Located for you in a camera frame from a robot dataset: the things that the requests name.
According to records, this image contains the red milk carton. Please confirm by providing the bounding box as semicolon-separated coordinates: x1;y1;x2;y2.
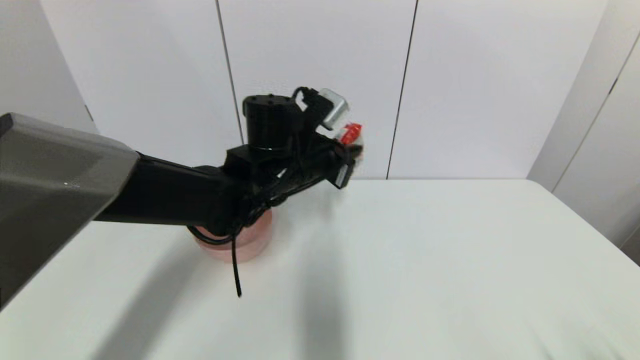
339;123;363;146

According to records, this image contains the pink plastic bowl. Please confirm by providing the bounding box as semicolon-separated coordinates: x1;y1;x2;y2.
192;209;274;264

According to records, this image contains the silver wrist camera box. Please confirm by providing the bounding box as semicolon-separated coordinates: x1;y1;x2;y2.
300;87;350;132

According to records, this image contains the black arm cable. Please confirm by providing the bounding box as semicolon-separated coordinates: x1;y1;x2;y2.
187;165;301;299

